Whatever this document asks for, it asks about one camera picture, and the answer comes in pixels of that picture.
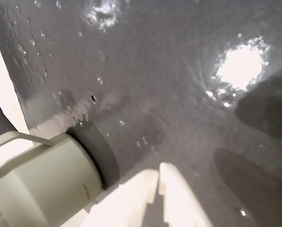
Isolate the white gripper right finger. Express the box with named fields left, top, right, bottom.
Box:
left=159, top=162, right=214, bottom=227

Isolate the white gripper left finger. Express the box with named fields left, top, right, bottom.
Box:
left=81, top=169, right=160, bottom=227

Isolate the pale green steel mug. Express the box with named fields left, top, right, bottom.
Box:
left=0, top=131, right=103, bottom=227

